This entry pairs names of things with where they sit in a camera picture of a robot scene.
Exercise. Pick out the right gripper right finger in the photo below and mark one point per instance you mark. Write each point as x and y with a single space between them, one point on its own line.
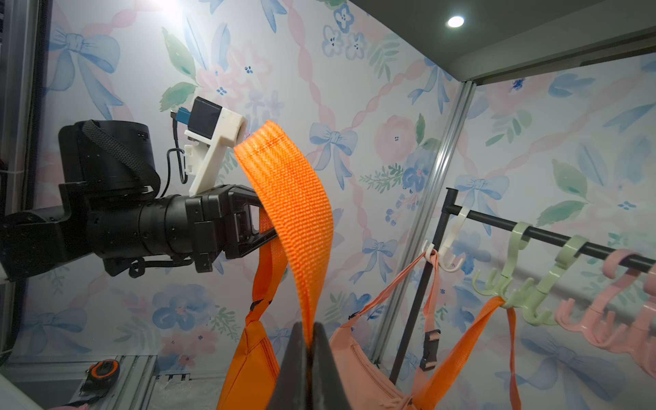
327 391

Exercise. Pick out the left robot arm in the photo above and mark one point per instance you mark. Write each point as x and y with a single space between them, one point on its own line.
111 209

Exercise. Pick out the orange bag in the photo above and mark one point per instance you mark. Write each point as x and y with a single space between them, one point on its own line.
297 208

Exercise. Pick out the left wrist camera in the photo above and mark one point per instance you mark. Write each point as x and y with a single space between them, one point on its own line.
214 130

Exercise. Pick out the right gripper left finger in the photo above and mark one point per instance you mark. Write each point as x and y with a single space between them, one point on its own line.
291 391

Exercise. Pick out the pink bag far left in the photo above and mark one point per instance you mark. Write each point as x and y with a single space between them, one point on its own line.
365 385

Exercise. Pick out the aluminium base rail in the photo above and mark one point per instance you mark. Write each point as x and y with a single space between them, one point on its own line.
139 384

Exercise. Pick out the orange black tape measure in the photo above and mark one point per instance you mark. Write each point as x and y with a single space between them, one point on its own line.
100 378

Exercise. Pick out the black clothes rack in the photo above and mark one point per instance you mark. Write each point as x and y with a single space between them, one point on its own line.
449 208

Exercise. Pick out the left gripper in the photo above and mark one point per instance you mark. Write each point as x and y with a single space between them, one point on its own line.
220 222

